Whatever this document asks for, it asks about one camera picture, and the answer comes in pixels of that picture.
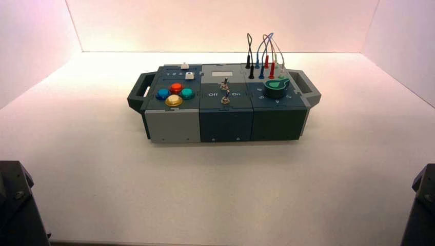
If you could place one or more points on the small white slider knob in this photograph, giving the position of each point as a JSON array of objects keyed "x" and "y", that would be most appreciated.
[{"x": 184, "y": 66}]

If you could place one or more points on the white slider knob blue mark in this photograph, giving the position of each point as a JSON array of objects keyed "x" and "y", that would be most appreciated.
[{"x": 189, "y": 76}]

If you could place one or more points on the grey and blue control box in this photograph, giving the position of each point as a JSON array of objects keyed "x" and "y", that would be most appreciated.
[{"x": 224, "y": 122}]

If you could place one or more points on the teal dome push button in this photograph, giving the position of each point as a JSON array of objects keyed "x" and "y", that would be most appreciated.
[{"x": 187, "y": 93}]

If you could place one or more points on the yellow dome push button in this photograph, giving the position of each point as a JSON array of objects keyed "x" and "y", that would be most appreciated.
[{"x": 174, "y": 100}]

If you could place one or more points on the white rectangular display window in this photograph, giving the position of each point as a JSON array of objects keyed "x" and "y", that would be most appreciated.
[{"x": 222, "y": 73}]

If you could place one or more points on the red dome push button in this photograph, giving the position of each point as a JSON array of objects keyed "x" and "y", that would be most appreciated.
[{"x": 176, "y": 88}]

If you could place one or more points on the blue dome push button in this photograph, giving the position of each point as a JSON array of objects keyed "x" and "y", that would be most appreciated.
[{"x": 163, "y": 94}]

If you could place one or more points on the green rotary selector knob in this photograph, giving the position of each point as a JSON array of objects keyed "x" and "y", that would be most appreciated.
[{"x": 274, "y": 90}]

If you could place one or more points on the metal toggle switch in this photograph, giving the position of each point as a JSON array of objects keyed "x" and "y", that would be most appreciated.
[
  {"x": 224, "y": 99},
  {"x": 224, "y": 85}
]

